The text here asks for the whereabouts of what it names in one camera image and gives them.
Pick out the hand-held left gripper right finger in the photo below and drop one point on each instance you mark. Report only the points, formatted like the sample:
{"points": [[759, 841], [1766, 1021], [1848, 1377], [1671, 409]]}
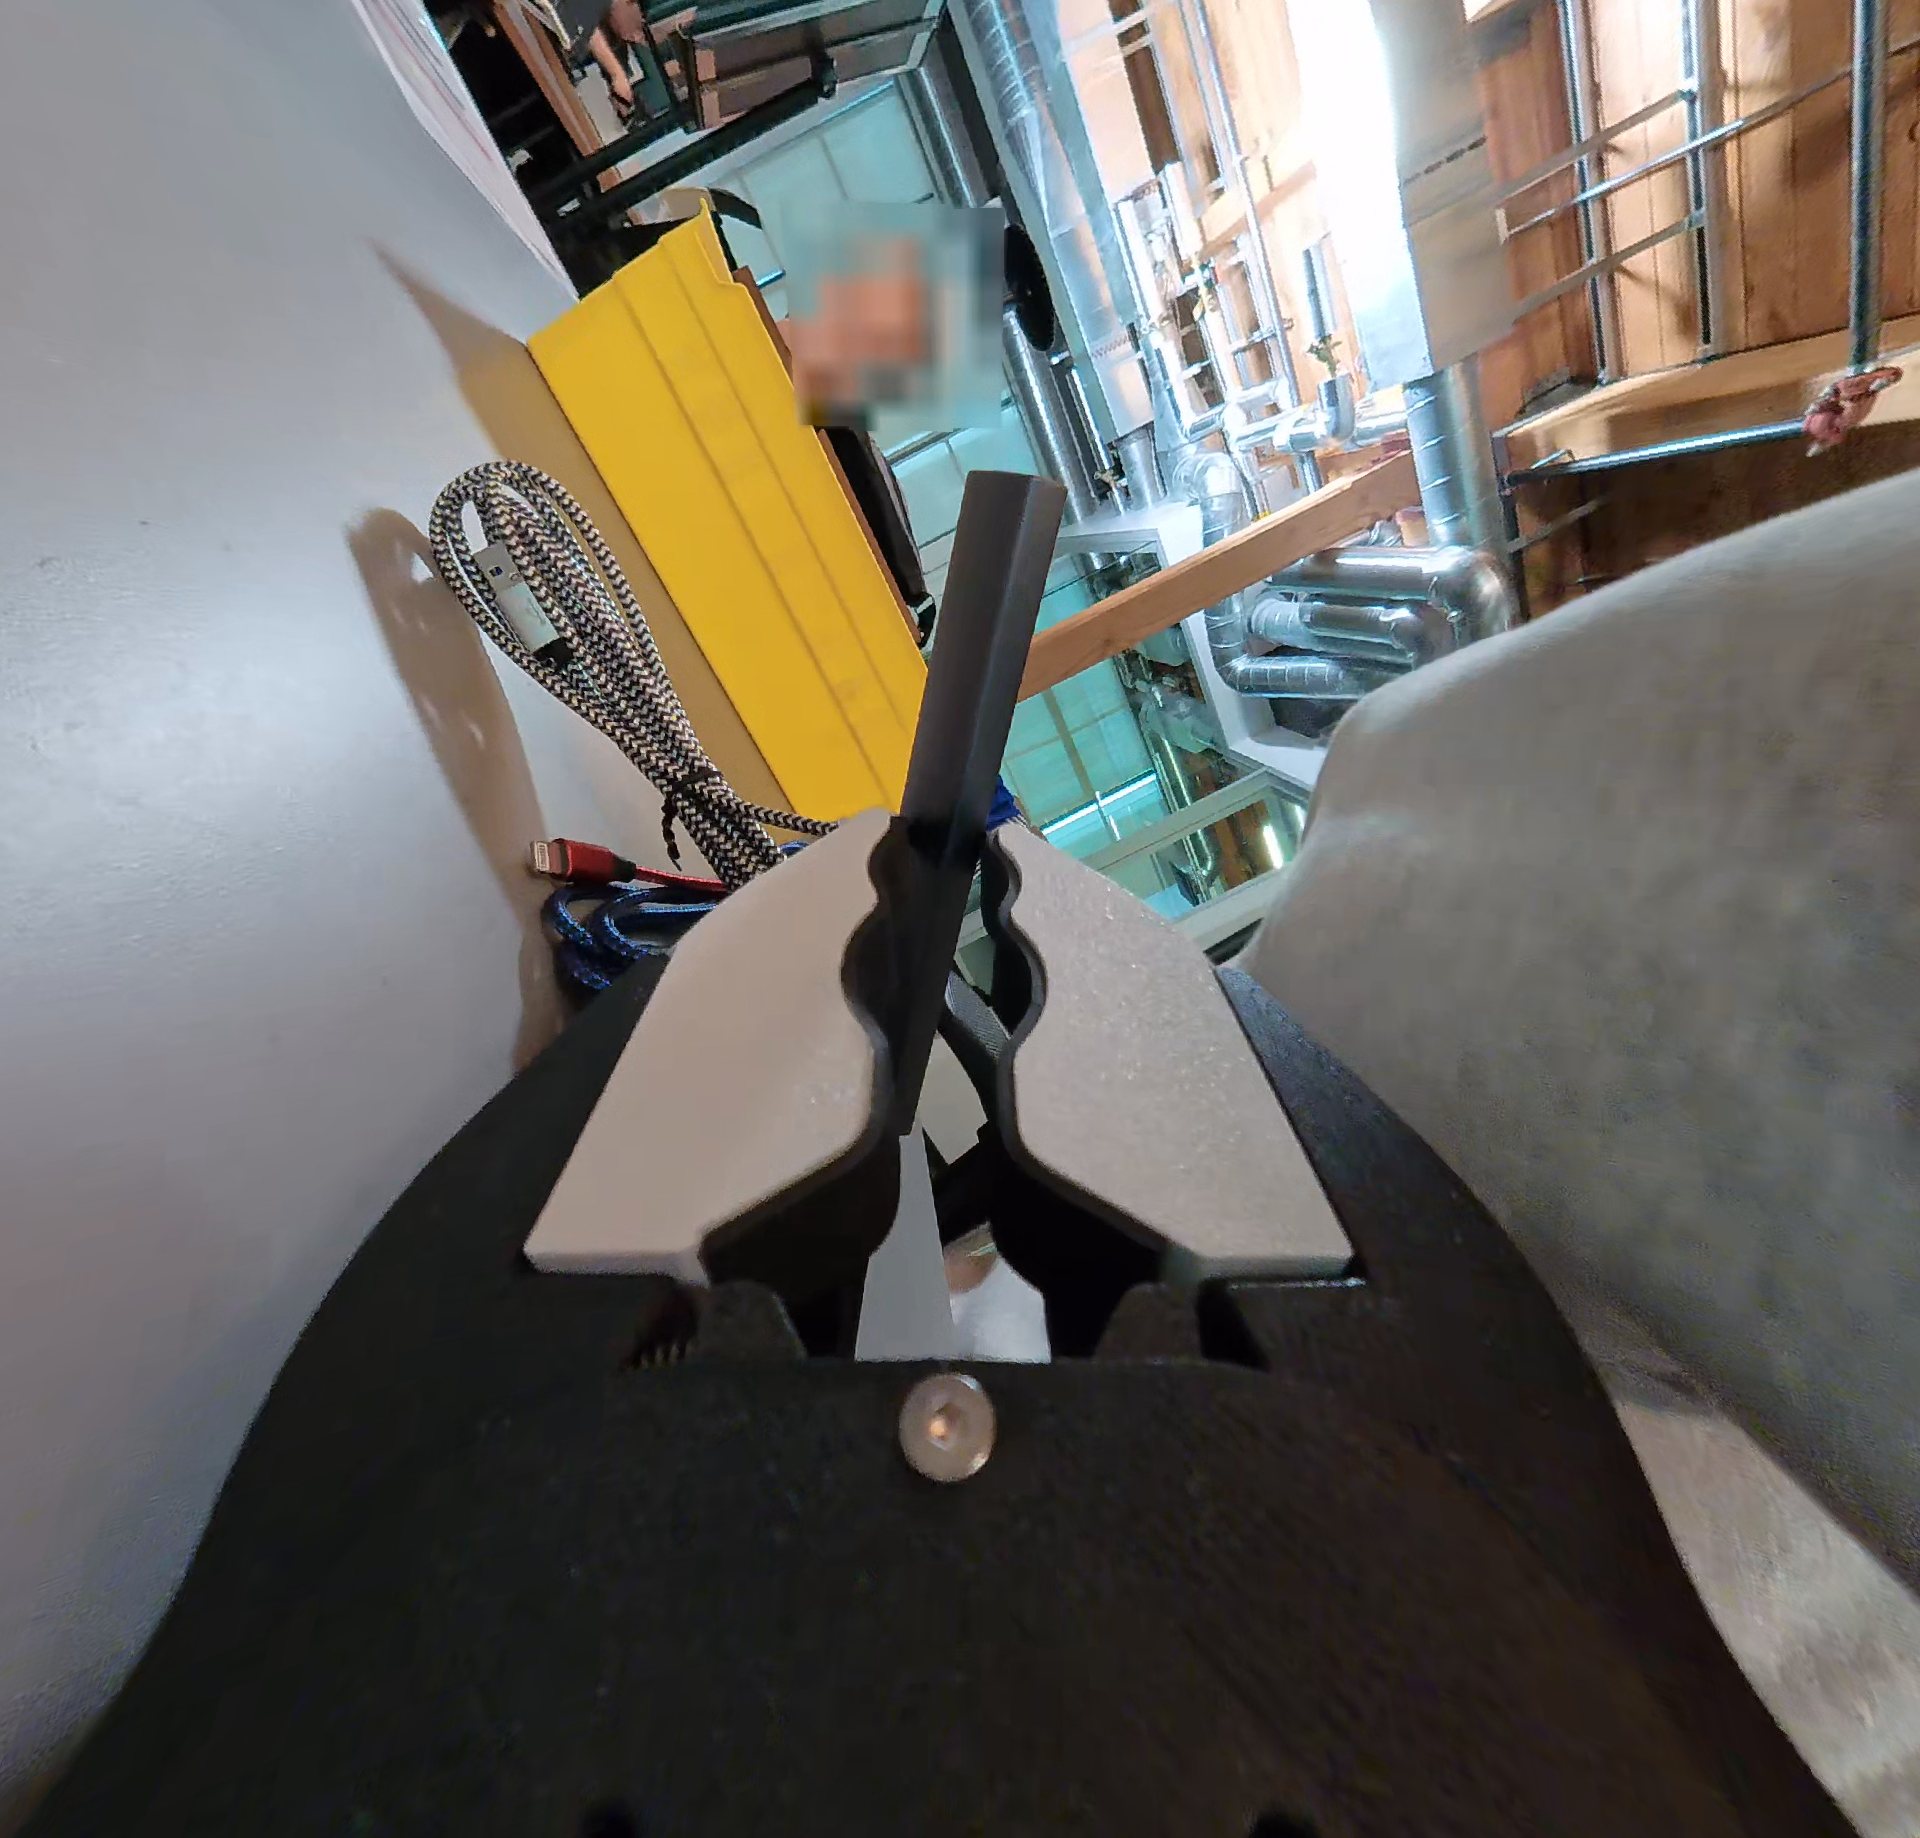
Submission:
{"points": [[1157, 1105]]}

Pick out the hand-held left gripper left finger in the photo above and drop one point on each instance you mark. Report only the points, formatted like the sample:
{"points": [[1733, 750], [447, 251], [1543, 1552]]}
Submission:
{"points": [[722, 1089]]}

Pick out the dark grey usb hub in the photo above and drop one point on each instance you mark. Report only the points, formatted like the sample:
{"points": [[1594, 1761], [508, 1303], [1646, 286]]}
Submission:
{"points": [[977, 699]]}

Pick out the yellow plastic box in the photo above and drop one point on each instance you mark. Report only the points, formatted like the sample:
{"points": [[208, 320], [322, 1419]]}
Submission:
{"points": [[722, 489]]}

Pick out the person's right forearm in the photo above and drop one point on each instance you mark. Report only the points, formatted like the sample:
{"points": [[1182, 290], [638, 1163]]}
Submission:
{"points": [[1577, 894]]}

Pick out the white desk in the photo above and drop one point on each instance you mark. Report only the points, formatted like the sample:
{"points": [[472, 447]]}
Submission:
{"points": [[227, 669]]}

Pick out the silver pipe cluster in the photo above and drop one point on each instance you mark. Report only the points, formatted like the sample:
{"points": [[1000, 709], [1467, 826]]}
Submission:
{"points": [[1350, 624]]}

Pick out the wooden beam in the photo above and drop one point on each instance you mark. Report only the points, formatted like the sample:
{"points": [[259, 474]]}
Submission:
{"points": [[1202, 579]]}

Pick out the black bag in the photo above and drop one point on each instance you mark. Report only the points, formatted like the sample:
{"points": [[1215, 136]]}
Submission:
{"points": [[870, 520]]}

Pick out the person's grey jacket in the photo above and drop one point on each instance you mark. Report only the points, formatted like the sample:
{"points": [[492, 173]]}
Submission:
{"points": [[1802, 1643]]}

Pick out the white paper sheet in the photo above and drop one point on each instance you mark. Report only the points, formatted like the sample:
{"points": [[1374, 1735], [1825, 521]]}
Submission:
{"points": [[437, 69]]}

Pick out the large silver spiral duct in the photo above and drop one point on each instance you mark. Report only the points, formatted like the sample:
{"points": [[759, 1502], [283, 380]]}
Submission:
{"points": [[1035, 144]]}

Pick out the black metal frame table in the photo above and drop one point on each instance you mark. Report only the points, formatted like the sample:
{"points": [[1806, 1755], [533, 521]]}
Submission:
{"points": [[780, 55]]}

